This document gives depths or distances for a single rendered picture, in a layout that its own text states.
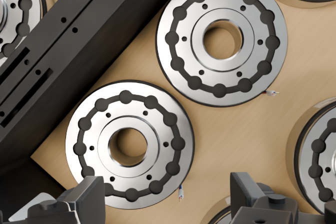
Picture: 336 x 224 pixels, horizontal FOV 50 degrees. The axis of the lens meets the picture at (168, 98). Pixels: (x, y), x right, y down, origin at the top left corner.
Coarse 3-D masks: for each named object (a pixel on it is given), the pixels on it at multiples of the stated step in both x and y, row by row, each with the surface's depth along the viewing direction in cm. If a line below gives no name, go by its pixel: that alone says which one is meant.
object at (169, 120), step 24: (96, 96) 28; (120, 96) 28; (144, 96) 28; (168, 96) 28; (72, 120) 28; (96, 120) 28; (168, 120) 28; (72, 144) 28; (96, 144) 28; (168, 144) 28; (192, 144) 28; (72, 168) 28; (96, 168) 28; (168, 168) 28; (120, 192) 28; (144, 192) 28; (168, 192) 28
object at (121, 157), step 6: (114, 138) 30; (114, 144) 30; (114, 150) 29; (120, 150) 31; (114, 156) 28; (120, 156) 30; (126, 156) 31; (132, 156) 31; (138, 156) 31; (126, 162) 29; (132, 162) 29
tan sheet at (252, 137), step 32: (224, 32) 31; (288, 32) 31; (320, 32) 30; (128, 64) 31; (288, 64) 31; (320, 64) 31; (288, 96) 31; (320, 96) 31; (64, 128) 31; (128, 128) 31; (224, 128) 31; (256, 128) 31; (288, 128) 31; (64, 160) 31; (224, 160) 31; (256, 160) 31; (192, 192) 31; (224, 192) 31; (288, 192) 31
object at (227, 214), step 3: (228, 210) 29; (225, 213) 28; (228, 213) 28; (219, 216) 29; (222, 216) 28; (225, 216) 28; (228, 216) 28; (216, 219) 29; (219, 219) 28; (222, 219) 28; (225, 219) 28; (228, 219) 28; (213, 222) 29; (216, 222) 28; (219, 222) 28; (222, 222) 28; (225, 222) 28; (228, 222) 28
